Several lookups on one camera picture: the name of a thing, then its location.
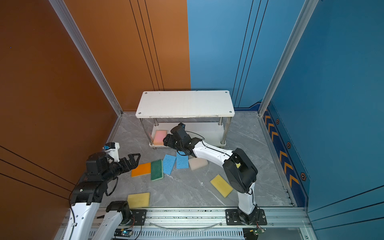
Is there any white beige sponge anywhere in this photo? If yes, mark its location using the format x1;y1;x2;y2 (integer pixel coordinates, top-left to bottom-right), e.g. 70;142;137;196
189;158;208;171

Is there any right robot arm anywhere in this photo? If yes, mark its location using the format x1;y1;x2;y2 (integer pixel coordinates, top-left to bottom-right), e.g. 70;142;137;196
163;123;258;225

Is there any right circuit board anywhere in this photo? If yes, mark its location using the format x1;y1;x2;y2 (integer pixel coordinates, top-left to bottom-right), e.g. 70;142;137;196
243;228;265;240

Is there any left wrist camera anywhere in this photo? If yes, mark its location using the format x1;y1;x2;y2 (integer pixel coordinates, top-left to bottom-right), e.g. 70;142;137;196
104;142;120;162

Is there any pink sponge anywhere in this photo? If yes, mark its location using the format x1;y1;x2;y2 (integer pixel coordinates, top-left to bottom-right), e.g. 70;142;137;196
153;130;168;146

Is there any yellow sponge centre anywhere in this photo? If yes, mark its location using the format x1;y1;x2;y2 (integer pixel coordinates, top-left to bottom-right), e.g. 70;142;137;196
210;175;233;198

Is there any orange sponge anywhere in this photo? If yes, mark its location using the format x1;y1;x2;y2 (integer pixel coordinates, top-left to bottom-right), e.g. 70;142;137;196
131;163;151;178

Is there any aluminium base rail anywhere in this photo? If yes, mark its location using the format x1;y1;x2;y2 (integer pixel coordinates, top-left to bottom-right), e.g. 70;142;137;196
53;206;318;240

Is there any light blue sponge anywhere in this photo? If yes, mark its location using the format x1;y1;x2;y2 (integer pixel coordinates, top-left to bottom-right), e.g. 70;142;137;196
176;151;189;170
163;155;177;175

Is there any left green circuit board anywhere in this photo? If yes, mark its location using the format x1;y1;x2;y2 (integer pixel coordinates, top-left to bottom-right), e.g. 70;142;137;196
113;228;133;240

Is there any yellow sponge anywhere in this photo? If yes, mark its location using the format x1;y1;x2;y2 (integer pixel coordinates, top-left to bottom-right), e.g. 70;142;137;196
210;175;233;198
127;193;150;209

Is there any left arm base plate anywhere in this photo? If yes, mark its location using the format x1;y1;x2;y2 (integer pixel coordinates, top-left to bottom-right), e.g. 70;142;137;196
128;209;147;227

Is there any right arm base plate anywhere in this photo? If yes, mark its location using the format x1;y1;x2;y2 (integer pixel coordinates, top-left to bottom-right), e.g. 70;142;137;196
225;208;268;226

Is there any green sponge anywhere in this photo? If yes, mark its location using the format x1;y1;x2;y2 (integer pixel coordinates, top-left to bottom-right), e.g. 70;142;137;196
151;160;164;181

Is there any white two-tier shelf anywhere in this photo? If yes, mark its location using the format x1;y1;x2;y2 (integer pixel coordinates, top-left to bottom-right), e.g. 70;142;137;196
136;91;235;148

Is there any light blue sponge right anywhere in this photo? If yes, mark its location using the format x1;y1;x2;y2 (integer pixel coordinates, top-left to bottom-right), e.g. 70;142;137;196
176;151;189;170

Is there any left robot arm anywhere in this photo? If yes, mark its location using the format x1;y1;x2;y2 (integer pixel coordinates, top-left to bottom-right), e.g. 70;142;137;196
64;152;141;240

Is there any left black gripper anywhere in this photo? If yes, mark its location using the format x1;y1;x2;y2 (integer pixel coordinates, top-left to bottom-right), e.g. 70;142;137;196
103;152;141;184

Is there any light blue sponge left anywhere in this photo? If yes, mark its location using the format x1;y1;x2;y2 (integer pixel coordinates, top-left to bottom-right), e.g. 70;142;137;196
163;155;177;175

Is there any yellow sponge front left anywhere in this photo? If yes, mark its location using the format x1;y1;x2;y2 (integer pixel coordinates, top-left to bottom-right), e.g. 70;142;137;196
127;193;150;209

